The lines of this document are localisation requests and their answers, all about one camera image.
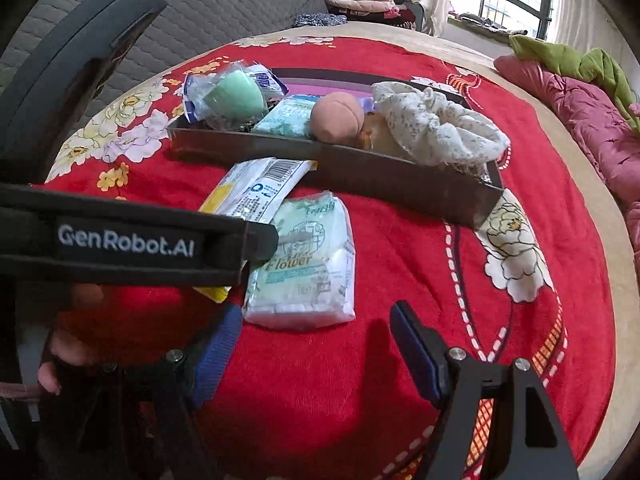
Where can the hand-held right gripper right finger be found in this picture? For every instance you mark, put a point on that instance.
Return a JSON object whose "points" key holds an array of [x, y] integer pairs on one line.
{"points": [[415, 355]]}

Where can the blue patterned cloth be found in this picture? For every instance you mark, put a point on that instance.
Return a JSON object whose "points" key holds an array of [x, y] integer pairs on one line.
{"points": [[320, 20]]}

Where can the grey quilted headboard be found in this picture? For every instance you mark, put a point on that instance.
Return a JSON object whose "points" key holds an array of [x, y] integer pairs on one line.
{"points": [[215, 0]]}

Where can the clothes on window sill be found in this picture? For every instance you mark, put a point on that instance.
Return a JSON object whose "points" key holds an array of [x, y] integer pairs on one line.
{"points": [[485, 22]]}

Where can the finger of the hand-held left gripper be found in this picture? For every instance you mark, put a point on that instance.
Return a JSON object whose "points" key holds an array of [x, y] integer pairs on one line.
{"points": [[75, 60], [262, 242]]}

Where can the blue white tissue packet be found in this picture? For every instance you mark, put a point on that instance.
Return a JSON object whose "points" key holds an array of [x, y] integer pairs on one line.
{"points": [[265, 80]]}

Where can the peach makeup sponge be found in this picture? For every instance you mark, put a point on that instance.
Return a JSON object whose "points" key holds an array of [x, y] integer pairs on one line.
{"points": [[335, 120]]}

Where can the white yellow wet wipe packet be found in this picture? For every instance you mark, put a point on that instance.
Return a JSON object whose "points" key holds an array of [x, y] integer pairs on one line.
{"points": [[260, 180]]}

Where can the green blanket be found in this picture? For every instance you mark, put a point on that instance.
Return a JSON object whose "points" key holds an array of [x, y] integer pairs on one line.
{"points": [[580, 65]]}

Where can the beige bed sheet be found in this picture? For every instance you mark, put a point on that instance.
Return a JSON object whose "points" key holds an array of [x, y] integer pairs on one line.
{"points": [[615, 240]]}

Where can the green tissue packet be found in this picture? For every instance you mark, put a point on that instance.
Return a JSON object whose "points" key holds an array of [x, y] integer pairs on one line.
{"points": [[287, 117], [305, 270]]}

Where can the green makeup sponge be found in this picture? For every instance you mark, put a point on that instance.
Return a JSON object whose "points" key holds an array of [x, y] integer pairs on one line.
{"points": [[235, 97]]}

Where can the white floral scrunchie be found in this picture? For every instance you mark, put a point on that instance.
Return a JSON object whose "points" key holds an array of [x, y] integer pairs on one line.
{"points": [[440, 130]]}

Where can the brown cardboard box tray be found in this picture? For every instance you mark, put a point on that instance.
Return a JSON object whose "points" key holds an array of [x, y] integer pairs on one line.
{"points": [[390, 180]]}

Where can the red floral blanket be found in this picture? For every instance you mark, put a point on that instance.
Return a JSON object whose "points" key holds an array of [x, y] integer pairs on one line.
{"points": [[320, 400]]}

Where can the person's left hand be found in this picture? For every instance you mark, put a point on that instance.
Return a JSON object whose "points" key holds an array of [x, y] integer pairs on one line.
{"points": [[75, 340]]}

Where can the pink quilt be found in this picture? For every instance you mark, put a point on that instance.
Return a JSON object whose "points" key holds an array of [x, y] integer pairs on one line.
{"points": [[590, 115]]}

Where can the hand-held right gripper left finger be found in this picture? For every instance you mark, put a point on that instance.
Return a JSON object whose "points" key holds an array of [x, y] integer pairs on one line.
{"points": [[217, 355]]}

